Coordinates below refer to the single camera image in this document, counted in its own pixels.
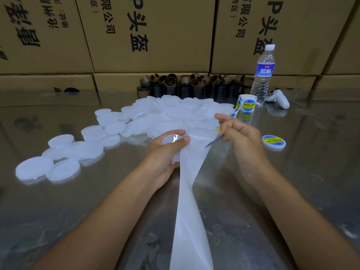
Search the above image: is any clear plastic water bottle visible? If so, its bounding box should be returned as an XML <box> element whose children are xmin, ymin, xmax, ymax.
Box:
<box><xmin>250</xmin><ymin>44</ymin><xmax>276</xmax><ymax>105</ymax></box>

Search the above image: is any person's left hand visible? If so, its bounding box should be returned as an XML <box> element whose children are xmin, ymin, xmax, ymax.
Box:
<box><xmin>141</xmin><ymin>129</ymin><xmax>191</xmax><ymax>189</ymax></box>

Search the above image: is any stack of brown cardboard boxes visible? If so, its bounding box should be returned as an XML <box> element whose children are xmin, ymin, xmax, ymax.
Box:
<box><xmin>0</xmin><ymin>0</ymin><xmax>360</xmax><ymax>92</ymax></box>

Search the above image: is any sticker roll with backing strip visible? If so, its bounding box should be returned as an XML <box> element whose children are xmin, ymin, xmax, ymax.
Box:
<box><xmin>169</xmin><ymin>94</ymin><xmax>258</xmax><ymax>270</ymax></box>

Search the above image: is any row of dark cardboard tubes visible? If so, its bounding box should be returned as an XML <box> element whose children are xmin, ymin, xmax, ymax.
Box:
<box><xmin>136</xmin><ymin>73</ymin><xmax>254</xmax><ymax>99</ymax></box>

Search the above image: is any person's right forearm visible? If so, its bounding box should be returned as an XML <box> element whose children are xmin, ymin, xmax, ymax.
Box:
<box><xmin>252</xmin><ymin>167</ymin><xmax>360</xmax><ymax>270</ymax></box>

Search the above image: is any person's right hand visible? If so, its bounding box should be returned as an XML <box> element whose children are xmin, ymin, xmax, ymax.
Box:
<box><xmin>214</xmin><ymin>113</ymin><xmax>271</xmax><ymax>186</ymax></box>

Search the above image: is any person's left forearm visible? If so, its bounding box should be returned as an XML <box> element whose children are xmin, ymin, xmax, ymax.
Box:
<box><xmin>34</xmin><ymin>168</ymin><xmax>161</xmax><ymax>270</ymax></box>

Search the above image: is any pile of white plastic lids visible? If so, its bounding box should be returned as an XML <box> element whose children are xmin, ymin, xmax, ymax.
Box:
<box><xmin>15</xmin><ymin>95</ymin><xmax>237</xmax><ymax>185</ymax></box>

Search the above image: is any labelled lid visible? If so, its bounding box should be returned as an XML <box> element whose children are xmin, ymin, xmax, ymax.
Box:
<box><xmin>261</xmin><ymin>135</ymin><xmax>287</xmax><ymax>151</ymax></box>
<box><xmin>162</xmin><ymin>133</ymin><xmax>182</xmax><ymax>146</ymax></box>

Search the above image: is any white handheld controller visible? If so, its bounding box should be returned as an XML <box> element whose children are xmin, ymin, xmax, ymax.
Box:
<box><xmin>265</xmin><ymin>89</ymin><xmax>291</xmax><ymax>110</ymax></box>

